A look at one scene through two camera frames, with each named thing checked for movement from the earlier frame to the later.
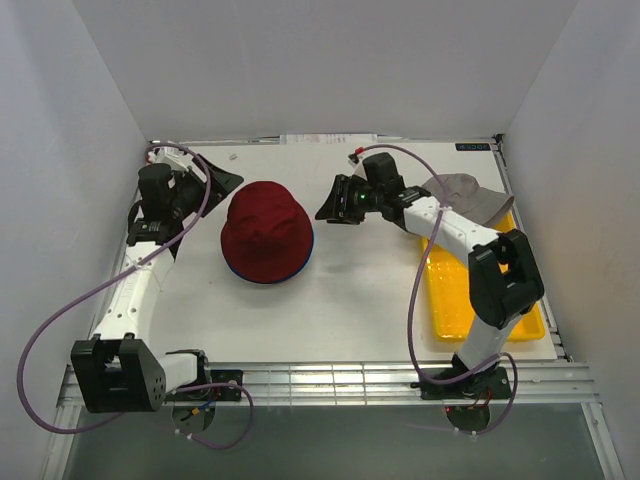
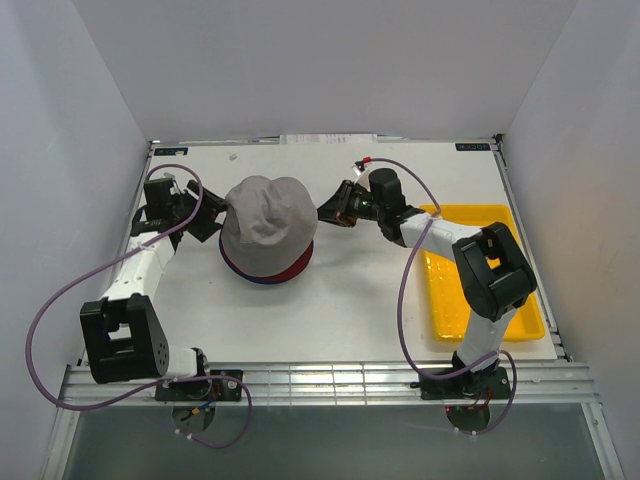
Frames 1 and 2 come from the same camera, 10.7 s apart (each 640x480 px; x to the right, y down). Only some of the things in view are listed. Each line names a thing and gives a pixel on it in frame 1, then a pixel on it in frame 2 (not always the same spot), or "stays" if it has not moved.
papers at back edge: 327,139 stays
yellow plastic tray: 453,316 stays
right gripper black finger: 337,208 stays
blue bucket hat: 302,267 to 250,276
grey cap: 463,196 to 269,225
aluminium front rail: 382,385 stays
